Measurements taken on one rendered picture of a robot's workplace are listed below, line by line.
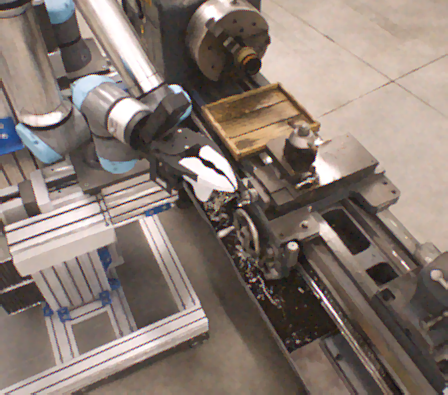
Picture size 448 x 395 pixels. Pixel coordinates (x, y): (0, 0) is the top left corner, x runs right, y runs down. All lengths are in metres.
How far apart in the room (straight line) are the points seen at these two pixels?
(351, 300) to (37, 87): 1.00
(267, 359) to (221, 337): 0.23
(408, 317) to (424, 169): 1.83
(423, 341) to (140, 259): 1.35
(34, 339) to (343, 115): 2.30
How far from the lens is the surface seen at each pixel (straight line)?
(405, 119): 3.42
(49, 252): 1.32
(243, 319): 2.32
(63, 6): 1.61
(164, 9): 1.87
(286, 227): 1.49
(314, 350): 1.71
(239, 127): 1.82
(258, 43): 1.86
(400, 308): 1.39
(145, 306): 2.15
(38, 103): 1.11
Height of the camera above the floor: 2.10
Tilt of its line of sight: 48 degrees down
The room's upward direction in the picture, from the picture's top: straight up
